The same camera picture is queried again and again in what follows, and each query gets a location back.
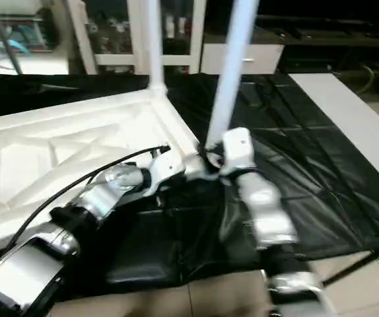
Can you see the white flat sheet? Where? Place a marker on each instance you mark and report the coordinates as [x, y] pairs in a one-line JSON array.
[[354, 112]]

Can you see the white plastic table leg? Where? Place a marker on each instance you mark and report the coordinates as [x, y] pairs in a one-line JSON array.
[[232, 72], [155, 43]]

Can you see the black work surface mat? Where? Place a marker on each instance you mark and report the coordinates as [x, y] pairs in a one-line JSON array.
[[295, 158]]

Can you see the white glass door cabinet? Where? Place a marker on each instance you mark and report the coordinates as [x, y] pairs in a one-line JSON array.
[[137, 33]]

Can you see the black metal table leg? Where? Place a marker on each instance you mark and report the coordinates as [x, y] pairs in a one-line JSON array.
[[354, 267]]

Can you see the colourful background box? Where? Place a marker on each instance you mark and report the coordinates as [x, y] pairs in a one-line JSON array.
[[14, 33]]

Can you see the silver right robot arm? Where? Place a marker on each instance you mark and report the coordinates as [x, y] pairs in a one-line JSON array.
[[265, 211]]

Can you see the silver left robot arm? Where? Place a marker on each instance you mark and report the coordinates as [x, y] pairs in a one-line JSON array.
[[77, 224]]

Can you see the white plastic table top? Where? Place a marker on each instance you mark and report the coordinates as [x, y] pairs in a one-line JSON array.
[[64, 145]]

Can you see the white drawer unit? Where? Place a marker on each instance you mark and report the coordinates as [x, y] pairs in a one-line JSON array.
[[255, 58]]

